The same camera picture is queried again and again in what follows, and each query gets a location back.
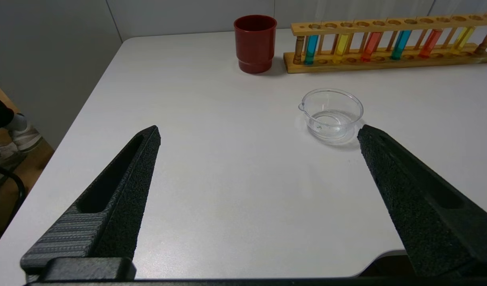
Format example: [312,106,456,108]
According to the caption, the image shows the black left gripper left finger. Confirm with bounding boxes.
[21,126,161,283]

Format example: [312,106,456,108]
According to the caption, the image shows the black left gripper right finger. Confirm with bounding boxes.
[357,124,487,277]

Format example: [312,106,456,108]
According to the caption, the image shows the test tube with yellow pigment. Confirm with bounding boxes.
[333,22,351,64]
[450,18,476,54]

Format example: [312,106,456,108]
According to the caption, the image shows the test tube with blue pigment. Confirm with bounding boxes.
[304,22,320,66]

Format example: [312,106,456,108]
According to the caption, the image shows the wooden test tube rack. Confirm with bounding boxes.
[283,13,487,74]

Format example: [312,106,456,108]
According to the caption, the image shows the test tube with teal pigment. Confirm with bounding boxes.
[390,21,413,60]

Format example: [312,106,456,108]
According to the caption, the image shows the test tube with red pigment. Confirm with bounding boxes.
[419,20,444,58]
[361,22,384,62]

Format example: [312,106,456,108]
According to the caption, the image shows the black curved chair leg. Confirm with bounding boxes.
[0,162,27,224]

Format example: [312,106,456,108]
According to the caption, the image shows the grey white sneaker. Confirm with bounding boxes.
[0,141,28,188]
[10,113,43,154]

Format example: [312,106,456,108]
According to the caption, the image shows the clear glass dish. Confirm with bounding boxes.
[298,88,364,141]

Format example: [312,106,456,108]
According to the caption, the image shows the dark red plastic cup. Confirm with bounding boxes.
[234,15,277,74]

